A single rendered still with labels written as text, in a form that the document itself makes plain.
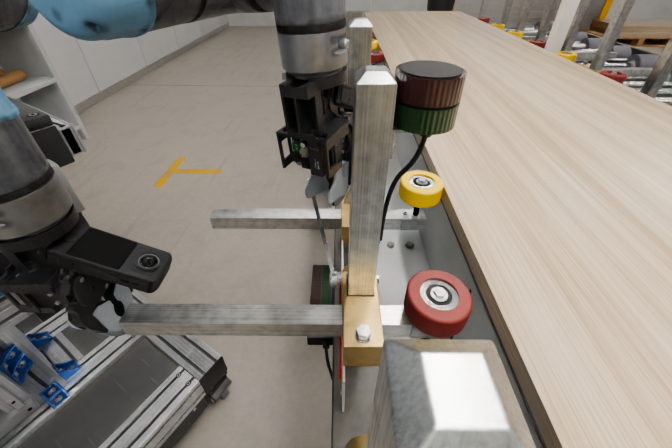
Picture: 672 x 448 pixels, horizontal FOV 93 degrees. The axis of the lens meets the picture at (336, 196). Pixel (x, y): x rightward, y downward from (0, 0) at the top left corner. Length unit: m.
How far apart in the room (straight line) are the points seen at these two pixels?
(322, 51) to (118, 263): 0.32
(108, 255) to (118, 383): 0.89
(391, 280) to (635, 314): 0.45
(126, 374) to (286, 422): 0.53
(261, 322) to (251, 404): 0.91
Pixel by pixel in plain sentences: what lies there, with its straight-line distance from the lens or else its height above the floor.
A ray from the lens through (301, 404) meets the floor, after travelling 1.33.
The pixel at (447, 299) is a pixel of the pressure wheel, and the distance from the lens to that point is 0.44.
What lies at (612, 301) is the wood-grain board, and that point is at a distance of 0.54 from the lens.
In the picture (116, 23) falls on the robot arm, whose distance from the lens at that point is 0.30.
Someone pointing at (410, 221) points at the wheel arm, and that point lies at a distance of 0.66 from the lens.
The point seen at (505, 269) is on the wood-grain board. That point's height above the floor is 0.90.
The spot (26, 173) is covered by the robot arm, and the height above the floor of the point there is 1.09.
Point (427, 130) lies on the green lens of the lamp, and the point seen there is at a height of 1.12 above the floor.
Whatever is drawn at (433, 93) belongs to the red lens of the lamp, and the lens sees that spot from 0.28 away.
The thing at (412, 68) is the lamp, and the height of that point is 1.17.
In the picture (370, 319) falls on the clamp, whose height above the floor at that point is 0.87.
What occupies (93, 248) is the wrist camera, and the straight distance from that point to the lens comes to 0.44.
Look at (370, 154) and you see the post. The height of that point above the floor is 1.09.
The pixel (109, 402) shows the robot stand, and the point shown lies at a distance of 1.28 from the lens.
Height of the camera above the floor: 1.24
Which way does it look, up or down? 37 degrees down
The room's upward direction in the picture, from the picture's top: straight up
